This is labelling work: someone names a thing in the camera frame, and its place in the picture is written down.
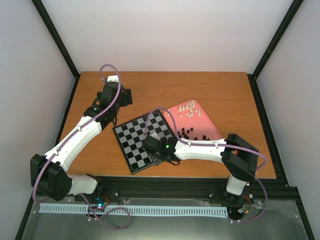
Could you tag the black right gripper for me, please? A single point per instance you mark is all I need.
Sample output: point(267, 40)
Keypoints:
point(156, 161)

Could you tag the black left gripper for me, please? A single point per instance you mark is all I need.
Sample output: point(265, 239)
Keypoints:
point(125, 102)

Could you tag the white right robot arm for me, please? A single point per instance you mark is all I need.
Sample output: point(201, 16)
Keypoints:
point(237, 155)

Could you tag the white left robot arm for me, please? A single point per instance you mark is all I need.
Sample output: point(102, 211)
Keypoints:
point(48, 172)

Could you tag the black and grey chessboard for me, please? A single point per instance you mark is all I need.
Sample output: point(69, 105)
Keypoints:
point(131, 135)

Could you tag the pink plastic tray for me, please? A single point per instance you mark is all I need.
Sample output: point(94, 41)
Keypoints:
point(202, 125)

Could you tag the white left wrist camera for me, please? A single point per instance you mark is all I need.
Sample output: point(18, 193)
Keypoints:
point(112, 78)

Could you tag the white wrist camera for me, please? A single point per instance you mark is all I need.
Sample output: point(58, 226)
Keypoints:
point(155, 136)
point(112, 78)

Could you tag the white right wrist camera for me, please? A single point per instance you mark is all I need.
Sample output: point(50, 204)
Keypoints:
point(155, 136)

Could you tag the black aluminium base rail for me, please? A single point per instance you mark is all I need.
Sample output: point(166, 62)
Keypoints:
point(116, 189)

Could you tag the black left frame post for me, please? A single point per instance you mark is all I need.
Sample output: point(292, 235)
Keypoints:
point(44, 15)

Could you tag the black frame post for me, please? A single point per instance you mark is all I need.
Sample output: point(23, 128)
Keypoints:
point(44, 15)
point(283, 26)

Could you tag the light blue slotted cable duct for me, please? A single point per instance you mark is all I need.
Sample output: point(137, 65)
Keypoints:
point(136, 210)

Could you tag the black right frame post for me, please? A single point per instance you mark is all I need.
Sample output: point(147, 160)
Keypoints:
point(283, 26)

